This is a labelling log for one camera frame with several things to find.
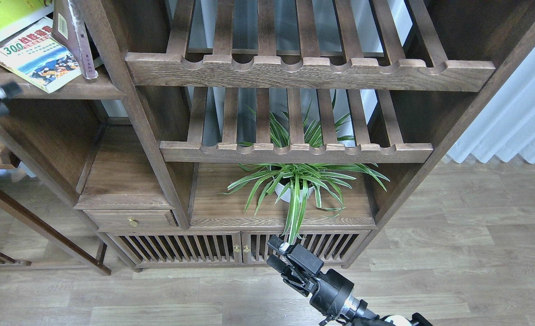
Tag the brass drawer knob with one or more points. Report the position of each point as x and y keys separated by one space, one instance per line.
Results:
x=132 y=222

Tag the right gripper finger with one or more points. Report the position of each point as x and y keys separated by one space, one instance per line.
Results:
x=287 y=272
x=304 y=262

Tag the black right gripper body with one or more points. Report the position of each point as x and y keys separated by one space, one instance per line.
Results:
x=331 y=292

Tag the white plant pot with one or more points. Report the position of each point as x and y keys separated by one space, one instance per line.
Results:
x=286 y=195

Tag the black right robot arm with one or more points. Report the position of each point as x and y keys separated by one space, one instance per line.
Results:
x=365 y=317

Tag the white pleated curtain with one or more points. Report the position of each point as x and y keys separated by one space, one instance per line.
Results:
x=505 y=128

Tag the yellow green cover book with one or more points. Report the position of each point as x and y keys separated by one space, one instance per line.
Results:
x=15 y=15

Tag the green spider plant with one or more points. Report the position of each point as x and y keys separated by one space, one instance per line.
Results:
x=295 y=183

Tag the white blue illustrated book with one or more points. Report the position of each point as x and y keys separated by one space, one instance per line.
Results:
x=34 y=55

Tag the dark wooden bookshelf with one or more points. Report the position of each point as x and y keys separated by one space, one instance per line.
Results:
x=160 y=133

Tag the maroon cover book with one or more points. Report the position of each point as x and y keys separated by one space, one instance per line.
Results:
x=69 y=30

